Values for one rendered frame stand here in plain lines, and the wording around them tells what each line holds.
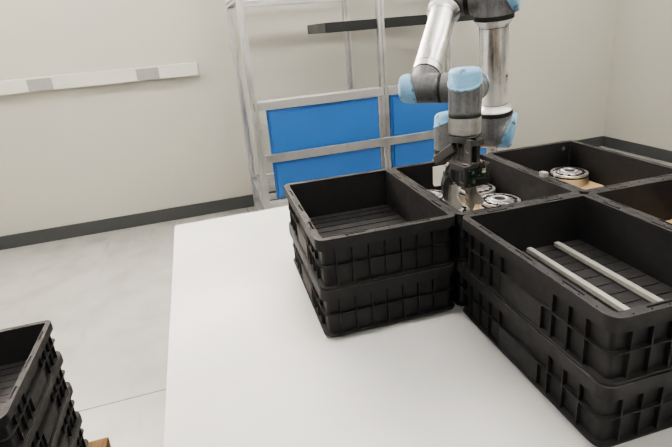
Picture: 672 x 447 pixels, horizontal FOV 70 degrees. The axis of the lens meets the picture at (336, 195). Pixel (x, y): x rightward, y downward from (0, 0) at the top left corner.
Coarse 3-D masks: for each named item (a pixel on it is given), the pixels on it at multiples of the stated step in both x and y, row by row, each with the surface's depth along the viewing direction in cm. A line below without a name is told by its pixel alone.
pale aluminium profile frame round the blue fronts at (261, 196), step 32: (256, 0) 329; (288, 0) 336; (320, 0) 341; (384, 32) 294; (352, 64) 361; (384, 64) 300; (448, 64) 384; (384, 96) 307; (256, 128) 289; (384, 128) 312; (288, 160) 298; (384, 160) 320; (256, 192) 369
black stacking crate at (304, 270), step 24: (312, 288) 109; (336, 288) 96; (360, 288) 97; (384, 288) 98; (408, 288) 101; (432, 288) 103; (336, 312) 99; (360, 312) 100; (384, 312) 102; (408, 312) 103; (432, 312) 104
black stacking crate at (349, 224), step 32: (320, 192) 130; (352, 192) 132; (384, 192) 135; (320, 224) 126; (352, 224) 124; (384, 224) 123; (320, 256) 96; (352, 256) 95; (384, 256) 97; (416, 256) 100; (448, 256) 102
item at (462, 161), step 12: (456, 144) 115; (468, 144) 110; (480, 144) 110; (456, 156) 115; (468, 156) 110; (456, 168) 113; (468, 168) 111; (480, 168) 112; (456, 180) 116; (468, 180) 112; (480, 180) 112
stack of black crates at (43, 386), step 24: (0, 336) 133; (24, 336) 135; (48, 336) 132; (0, 360) 135; (24, 360) 137; (48, 360) 132; (0, 384) 128; (24, 384) 113; (48, 384) 127; (0, 408) 119; (24, 408) 112; (48, 408) 127; (72, 408) 142; (0, 432) 103; (24, 432) 111; (48, 432) 123; (72, 432) 139
